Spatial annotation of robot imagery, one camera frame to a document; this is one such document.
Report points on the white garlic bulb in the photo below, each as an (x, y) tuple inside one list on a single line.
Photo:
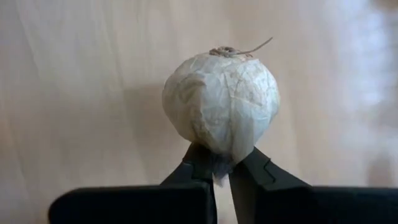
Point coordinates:
[(220, 102)]

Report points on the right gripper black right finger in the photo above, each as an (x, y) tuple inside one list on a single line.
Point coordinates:
[(311, 205)]

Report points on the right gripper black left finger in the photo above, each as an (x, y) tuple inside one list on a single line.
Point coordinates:
[(140, 205)]

